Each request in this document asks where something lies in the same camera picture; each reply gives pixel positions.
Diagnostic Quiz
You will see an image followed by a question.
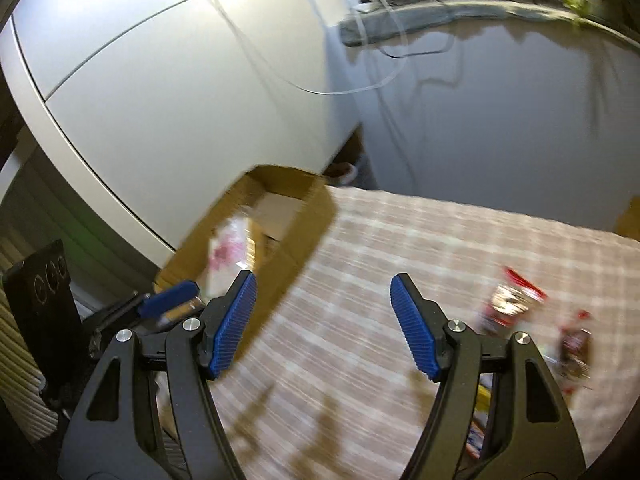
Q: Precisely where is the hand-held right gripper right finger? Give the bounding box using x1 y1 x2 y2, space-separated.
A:
390 273 586 480

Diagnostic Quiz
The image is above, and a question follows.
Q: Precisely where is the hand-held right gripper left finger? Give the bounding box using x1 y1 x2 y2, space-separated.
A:
57 269 258 480

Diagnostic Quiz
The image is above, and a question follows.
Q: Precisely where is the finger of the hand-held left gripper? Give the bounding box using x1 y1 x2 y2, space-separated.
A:
139 280 201 320

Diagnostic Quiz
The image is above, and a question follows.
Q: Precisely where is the clear pink-print snack packet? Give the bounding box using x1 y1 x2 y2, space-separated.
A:
207 209 258 297

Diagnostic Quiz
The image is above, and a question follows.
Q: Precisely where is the brown cardboard box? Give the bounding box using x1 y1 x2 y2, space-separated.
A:
152 164 336 346

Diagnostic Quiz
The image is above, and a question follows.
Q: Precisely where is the pale ribbed panel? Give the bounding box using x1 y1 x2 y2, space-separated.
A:
0 237 53 433

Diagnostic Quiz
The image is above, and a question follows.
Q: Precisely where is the checked blanket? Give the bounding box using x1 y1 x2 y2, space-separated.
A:
155 185 640 480

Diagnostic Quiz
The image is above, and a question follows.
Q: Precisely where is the red striped candy wrapper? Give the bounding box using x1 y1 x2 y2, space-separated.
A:
479 266 547 335

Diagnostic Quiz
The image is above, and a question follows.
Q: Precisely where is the yellow snack packet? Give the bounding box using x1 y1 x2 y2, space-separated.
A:
467 385 497 458

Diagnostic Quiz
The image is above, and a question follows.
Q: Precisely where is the dark candy with red ends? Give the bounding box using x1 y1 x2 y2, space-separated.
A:
552 309 597 395

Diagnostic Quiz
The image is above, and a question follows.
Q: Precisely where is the white bowl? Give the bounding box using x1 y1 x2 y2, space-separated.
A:
325 160 361 186

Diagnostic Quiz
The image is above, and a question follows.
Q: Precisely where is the white cabinet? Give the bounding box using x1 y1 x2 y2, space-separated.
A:
0 0 362 263

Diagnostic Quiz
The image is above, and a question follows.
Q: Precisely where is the long white cable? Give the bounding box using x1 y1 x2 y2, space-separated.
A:
209 0 407 96

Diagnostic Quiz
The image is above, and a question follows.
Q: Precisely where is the black cable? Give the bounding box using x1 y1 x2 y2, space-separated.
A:
377 22 462 59

